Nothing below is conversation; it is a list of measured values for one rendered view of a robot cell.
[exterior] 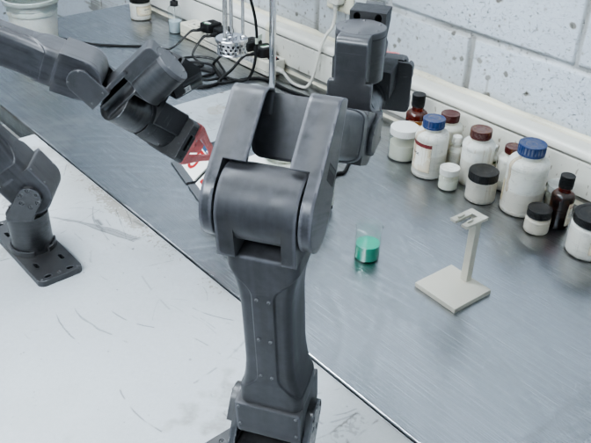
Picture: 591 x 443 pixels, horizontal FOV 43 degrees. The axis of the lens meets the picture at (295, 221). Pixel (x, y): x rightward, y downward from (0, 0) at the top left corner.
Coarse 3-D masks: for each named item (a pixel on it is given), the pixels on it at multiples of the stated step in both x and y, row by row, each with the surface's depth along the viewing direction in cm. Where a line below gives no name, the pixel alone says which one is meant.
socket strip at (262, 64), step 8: (184, 24) 205; (192, 24) 204; (184, 32) 206; (192, 32) 203; (200, 32) 200; (192, 40) 204; (208, 40) 198; (208, 48) 199; (216, 48) 196; (248, 56) 186; (280, 56) 185; (248, 64) 188; (256, 64) 185; (264, 64) 183; (280, 64) 184; (264, 72) 184
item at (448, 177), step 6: (444, 168) 136; (450, 168) 136; (456, 168) 137; (444, 174) 136; (450, 174) 136; (456, 174) 136; (438, 180) 138; (444, 180) 136; (450, 180) 136; (456, 180) 137; (438, 186) 138; (444, 186) 137; (450, 186) 137; (456, 186) 138
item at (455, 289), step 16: (464, 224) 105; (480, 224) 108; (464, 256) 111; (448, 272) 115; (464, 272) 112; (432, 288) 111; (448, 288) 111; (464, 288) 112; (480, 288) 112; (448, 304) 108; (464, 304) 108
